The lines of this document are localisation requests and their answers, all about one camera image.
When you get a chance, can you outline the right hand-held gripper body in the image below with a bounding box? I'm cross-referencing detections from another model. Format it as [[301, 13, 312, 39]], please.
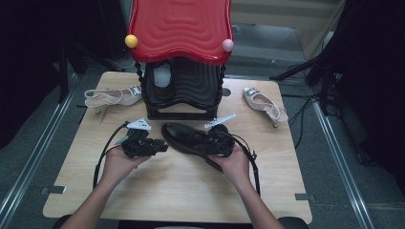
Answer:
[[203, 113, 237, 158]]

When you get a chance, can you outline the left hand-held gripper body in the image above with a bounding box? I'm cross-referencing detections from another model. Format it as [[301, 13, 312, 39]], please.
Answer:
[[121, 117, 153, 159]]

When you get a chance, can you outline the black leather shoe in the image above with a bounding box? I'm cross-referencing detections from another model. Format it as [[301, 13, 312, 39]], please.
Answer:
[[160, 122, 224, 173], [149, 61, 175, 101]]

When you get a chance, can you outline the beige heeled sandal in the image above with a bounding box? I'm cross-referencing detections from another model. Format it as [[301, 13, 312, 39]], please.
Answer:
[[84, 85, 143, 115], [242, 86, 289, 129]]

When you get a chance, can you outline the red and black shoe rack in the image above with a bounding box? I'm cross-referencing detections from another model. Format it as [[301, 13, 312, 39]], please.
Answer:
[[124, 0, 235, 121]]

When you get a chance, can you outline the person's left hand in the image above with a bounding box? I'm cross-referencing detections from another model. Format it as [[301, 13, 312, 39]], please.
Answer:
[[102, 146, 151, 188]]

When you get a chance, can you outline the person's right hand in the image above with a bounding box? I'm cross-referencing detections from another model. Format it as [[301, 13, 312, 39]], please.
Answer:
[[208, 144, 252, 189]]

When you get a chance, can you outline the grey tape piece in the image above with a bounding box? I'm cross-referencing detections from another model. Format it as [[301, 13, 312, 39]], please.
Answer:
[[294, 193, 317, 203], [40, 185, 67, 196]]

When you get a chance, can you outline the black tripod stand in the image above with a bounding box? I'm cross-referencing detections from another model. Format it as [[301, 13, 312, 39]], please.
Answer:
[[268, 47, 338, 115]]

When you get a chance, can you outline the dark curtain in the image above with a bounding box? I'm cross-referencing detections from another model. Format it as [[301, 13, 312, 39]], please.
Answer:
[[330, 0, 405, 192]]

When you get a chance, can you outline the left hand-held gripper cable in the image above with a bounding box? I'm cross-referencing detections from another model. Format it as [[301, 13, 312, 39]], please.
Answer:
[[93, 122, 130, 190]]

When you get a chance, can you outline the hand-held gripper cable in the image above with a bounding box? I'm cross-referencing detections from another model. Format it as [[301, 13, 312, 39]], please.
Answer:
[[93, 122, 130, 190], [228, 132, 262, 197]]

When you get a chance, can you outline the right hand-held gripper cable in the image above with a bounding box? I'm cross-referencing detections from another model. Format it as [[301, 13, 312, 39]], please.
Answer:
[[228, 132, 262, 197]]

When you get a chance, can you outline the black floor cable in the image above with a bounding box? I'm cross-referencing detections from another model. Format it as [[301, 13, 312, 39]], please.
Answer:
[[286, 94, 319, 151]]

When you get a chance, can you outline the black metal post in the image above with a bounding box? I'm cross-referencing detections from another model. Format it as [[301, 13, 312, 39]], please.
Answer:
[[56, 44, 70, 104]]

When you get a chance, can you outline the metal floor rail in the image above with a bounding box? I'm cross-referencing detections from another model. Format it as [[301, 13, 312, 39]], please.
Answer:
[[0, 73, 80, 223], [309, 101, 375, 229]]

